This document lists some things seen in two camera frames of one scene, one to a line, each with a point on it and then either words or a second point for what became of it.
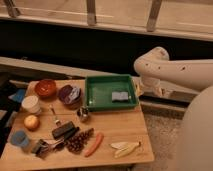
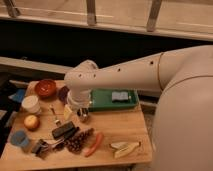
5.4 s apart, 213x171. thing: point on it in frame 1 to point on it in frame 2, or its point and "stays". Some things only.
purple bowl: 69,94 stays
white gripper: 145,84 to 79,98
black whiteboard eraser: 63,130 stays
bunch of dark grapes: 78,141 stays
